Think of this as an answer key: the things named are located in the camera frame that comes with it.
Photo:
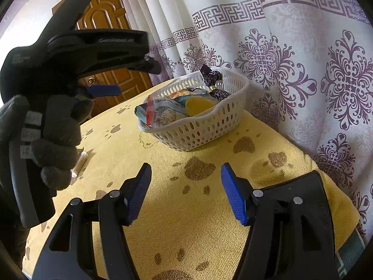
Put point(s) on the clear red-edged snack packet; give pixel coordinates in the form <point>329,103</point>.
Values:
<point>163,116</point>

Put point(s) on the small white wrapped candy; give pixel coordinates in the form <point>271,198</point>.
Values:
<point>80,163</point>

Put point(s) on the grey patterned cloth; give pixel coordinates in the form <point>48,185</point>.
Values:
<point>351,248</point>

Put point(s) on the yellow paw-print blanket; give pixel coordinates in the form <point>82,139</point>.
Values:
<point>204,210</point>

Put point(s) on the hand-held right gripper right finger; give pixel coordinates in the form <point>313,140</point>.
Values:
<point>233,192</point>

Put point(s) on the white purple-patterned curtain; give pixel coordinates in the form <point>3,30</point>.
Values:
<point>291,64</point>

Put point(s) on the yellow jelly cup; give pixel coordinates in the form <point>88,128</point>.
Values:
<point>198,105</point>

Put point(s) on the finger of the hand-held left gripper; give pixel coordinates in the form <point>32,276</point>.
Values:
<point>103,90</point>
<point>71,14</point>

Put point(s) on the person's left hand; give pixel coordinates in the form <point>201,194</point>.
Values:
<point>58,151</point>

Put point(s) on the blue shrimp snack packet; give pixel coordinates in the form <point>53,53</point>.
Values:
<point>180,94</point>

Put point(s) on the wooden door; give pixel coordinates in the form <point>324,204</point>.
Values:
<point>107,14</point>

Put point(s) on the white plastic basket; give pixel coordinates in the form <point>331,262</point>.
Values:
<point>189,134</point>

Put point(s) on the brass doorknob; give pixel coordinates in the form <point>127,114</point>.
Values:
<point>91,79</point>

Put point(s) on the navy cracker packet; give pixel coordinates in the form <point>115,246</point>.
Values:
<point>141,113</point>

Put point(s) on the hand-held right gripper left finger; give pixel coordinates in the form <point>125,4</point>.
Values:
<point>140,192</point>

